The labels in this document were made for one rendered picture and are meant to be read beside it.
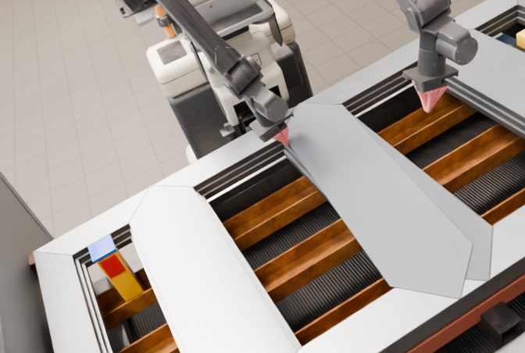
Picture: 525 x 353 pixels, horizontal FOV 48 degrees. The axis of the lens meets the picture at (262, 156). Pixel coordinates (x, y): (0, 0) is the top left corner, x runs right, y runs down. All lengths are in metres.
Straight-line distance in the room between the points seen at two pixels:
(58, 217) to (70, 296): 1.77
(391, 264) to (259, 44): 0.97
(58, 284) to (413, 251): 0.81
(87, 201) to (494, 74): 2.19
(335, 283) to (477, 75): 0.64
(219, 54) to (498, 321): 0.78
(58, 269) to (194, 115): 0.95
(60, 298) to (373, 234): 0.71
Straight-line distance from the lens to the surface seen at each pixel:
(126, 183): 3.14
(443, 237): 1.22
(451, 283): 1.15
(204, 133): 2.31
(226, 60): 1.33
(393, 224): 1.25
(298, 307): 1.56
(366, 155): 1.42
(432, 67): 1.29
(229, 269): 1.28
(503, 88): 1.55
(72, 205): 3.21
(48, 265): 1.55
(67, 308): 1.42
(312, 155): 1.46
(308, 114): 1.59
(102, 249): 1.45
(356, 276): 1.58
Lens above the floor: 1.80
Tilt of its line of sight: 39 degrees down
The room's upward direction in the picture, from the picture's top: 22 degrees counter-clockwise
